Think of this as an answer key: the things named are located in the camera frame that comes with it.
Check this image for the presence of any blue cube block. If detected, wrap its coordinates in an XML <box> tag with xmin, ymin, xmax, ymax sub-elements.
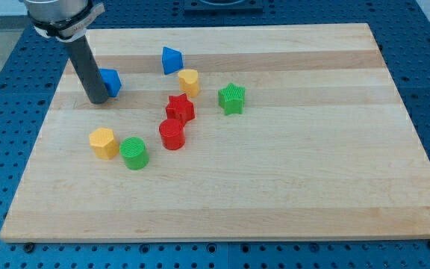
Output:
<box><xmin>99</xmin><ymin>68</ymin><xmax>122</xmax><ymax>98</ymax></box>

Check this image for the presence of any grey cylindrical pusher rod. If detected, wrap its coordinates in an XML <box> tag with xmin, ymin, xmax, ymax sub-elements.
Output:
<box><xmin>64</xmin><ymin>36</ymin><xmax>109</xmax><ymax>104</ymax></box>

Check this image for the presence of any blue triangular prism block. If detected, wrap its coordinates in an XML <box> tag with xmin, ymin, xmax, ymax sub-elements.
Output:
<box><xmin>161</xmin><ymin>46</ymin><xmax>184</xmax><ymax>75</ymax></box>

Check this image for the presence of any red star block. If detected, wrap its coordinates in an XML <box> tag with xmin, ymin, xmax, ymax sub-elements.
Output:
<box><xmin>165</xmin><ymin>93</ymin><xmax>196</xmax><ymax>126</ymax></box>

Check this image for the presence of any red cylinder block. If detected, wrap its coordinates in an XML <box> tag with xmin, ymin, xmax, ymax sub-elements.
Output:
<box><xmin>159</xmin><ymin>119</ymin><xmax>185</xmax><ymax>150</ymax></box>

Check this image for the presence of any green star block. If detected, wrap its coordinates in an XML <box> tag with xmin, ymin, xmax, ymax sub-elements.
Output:
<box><xmin>218</xmin><ymin>83</ymin><xmax>246</xmax><ymax>116</ymax></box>

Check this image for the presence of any green cylinder block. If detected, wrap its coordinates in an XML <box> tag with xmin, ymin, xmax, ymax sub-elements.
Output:
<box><xmin>119</xmin><ymin>137</ymin><xmax>149</xmax><ymax>170</ymax></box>

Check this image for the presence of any light wooden board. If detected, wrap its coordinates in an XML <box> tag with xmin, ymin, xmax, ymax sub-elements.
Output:
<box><xmin>0</xmin><ymin>23</ymin><xmax>430</xmax><ymax>243</ymax></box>

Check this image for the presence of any yellow heart block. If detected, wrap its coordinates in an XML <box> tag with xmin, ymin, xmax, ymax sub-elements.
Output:
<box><xmin>178</xmin><ymin>69</ymin><xmax>200</xmax><ymax>97</ymax></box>

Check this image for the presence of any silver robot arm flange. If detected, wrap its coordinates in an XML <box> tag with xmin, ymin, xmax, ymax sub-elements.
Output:
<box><xmin>22</xmin><ymin>0</ymin><xmax>105</xmax><ymax>43</ymax></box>

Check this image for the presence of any yellow hexagon block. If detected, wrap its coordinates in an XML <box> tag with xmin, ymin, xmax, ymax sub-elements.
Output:
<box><xmin>89</xmin><ymin>127</ymin><xmax>119</xmax><ymax>160</ymax></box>

